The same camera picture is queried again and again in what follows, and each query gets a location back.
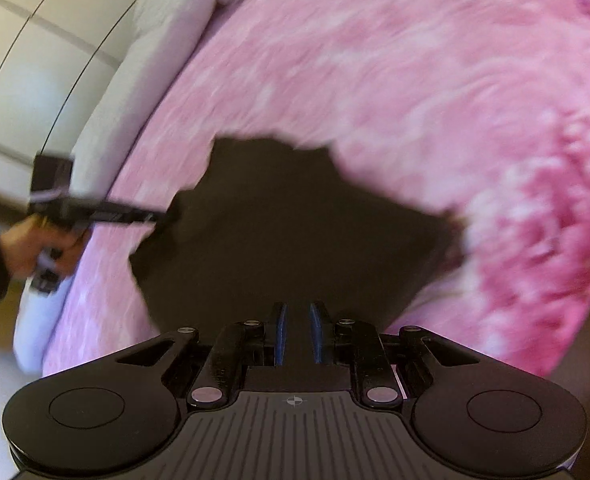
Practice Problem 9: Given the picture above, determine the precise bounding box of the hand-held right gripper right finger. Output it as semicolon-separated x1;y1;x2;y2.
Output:
309;302;490;409

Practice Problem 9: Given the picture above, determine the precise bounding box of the cream wardrobe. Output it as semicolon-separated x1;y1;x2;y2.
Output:
0;0;140;171

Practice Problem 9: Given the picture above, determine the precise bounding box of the pink floral bed sheet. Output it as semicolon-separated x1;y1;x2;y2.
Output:
40;0;590;378

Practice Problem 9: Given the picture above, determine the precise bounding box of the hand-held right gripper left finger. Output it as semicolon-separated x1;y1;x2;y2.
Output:
105;302;288;409

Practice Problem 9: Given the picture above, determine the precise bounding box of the dark purple long-sleeve shirt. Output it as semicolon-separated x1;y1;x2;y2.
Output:
129;135;468;361

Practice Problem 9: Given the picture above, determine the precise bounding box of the white ribbed quilt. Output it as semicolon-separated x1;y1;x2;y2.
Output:
14;0;256;376

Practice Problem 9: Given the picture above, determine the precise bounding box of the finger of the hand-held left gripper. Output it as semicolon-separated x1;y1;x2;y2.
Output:
91;200;181;226

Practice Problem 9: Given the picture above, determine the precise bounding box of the person's left hand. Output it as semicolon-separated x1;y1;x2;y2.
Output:
0;215;90;279

